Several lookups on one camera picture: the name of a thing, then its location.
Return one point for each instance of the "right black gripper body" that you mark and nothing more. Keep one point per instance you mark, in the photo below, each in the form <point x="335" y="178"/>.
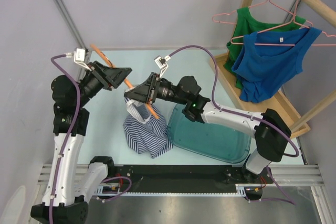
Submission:
<point x="162" y="91"/>

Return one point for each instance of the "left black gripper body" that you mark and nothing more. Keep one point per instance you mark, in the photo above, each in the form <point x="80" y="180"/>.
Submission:
<point x="95" y="80"/>

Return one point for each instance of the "orange hanger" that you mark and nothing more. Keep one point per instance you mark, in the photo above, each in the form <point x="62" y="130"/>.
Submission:
<point x="126" y="81"/>

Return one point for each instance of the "blue white striped tank top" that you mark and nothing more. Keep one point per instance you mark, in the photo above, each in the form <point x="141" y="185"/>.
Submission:
<point x="143" y="131"/>

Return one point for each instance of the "pink hanger of blue top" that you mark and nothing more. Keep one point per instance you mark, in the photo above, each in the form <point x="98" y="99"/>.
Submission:
<point x="289" y="38"/>

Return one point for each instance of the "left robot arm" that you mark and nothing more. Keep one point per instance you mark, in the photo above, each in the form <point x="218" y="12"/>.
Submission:
<point x="66" y="201"/>

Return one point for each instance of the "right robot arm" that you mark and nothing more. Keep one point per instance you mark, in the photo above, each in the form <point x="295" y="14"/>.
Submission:
<point x="268" y="129"/>

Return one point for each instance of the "green tank top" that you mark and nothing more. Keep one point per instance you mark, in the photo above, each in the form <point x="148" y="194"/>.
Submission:
<point x="246" y="25"/>

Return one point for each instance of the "pink hanger of green top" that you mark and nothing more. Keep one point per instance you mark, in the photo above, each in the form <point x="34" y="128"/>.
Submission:
<point x="291" y="13"/>

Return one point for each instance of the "teal plastic tub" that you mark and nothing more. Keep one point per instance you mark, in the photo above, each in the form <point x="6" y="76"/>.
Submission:
<point x="210" y="140"/>

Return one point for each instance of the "wooden clothes rack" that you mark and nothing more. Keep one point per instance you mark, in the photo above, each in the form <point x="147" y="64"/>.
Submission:
<point x="296" y="122"/>

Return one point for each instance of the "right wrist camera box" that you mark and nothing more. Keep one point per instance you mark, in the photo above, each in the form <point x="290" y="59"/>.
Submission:
<point x="162" y="63"/>

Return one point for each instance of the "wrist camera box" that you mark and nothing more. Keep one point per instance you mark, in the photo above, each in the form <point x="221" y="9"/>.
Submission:
<point x="79" y="58"/>
<point x="162" y="63"/>

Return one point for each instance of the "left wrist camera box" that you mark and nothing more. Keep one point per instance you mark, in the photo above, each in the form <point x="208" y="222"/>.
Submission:
<point x="79" y="58"/>

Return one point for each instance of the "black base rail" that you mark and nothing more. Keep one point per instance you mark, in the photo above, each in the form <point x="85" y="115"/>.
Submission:
<point x="199" y="178"/>

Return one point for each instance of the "white cable duct strip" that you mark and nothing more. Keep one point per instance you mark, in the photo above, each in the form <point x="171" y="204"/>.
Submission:
<point x="107" y="191"/>

